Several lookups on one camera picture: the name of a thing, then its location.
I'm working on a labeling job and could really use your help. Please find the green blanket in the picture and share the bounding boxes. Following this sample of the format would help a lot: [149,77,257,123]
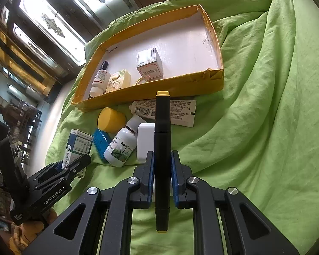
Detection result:
[46,0,319,255]

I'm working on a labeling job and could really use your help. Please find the small square medicine carton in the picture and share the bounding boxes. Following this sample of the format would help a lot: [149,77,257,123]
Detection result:
[136,47,163,80]

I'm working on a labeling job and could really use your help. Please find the white ointment tube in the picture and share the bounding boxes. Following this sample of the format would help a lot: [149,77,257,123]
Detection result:
[130,99,197,128]

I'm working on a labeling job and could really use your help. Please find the yellow cardboard box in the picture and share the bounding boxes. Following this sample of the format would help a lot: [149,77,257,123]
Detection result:
[71,4,225,112]

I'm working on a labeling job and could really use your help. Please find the black marker yellow ends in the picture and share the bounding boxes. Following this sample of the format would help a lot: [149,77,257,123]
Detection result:
[154,91,173,234]

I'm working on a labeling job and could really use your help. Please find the wooden chair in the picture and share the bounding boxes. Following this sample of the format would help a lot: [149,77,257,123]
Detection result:
[14,99,43,162]

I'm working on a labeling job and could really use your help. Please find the person's left hand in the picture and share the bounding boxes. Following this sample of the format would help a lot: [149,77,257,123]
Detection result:
[10,208,57,254]

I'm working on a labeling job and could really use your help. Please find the pale yellow plastic case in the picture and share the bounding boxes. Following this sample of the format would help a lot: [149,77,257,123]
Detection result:
[105,69,131,93]

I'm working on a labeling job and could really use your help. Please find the gold framed partition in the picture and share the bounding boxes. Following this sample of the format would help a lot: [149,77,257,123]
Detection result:
[0,29,64,93]

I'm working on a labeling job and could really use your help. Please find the white bottle with dark cap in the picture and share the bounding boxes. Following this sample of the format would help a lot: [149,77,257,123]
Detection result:
[104,115,147,168]

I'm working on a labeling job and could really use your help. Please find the yellow lidded jar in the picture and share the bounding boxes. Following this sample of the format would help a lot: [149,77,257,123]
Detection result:
[97,107,127,134]

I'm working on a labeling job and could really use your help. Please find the white pill bottle red label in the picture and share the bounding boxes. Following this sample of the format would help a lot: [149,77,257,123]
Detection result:
[89,69,111,98]

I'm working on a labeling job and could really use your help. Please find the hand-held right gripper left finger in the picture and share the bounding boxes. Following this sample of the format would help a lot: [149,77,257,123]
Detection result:
[23,151,155,255]

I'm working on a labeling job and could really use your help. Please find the white rectangular plastic box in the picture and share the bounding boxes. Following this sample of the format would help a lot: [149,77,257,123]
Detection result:
[136,123,156,164]

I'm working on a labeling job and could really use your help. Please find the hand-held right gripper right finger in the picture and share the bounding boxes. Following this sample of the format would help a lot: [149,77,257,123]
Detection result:
[171,150,301,255]

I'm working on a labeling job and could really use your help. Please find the blue and white medicine carton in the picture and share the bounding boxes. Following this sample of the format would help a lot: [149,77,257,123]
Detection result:
[62,129,94,179]

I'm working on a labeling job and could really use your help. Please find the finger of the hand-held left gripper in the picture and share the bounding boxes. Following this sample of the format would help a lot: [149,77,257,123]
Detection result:
[61,154,92,181]
[44,161,66,177]

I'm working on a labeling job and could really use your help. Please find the blue battery pack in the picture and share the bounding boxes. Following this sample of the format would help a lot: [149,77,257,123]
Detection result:
[93,128,113,164]

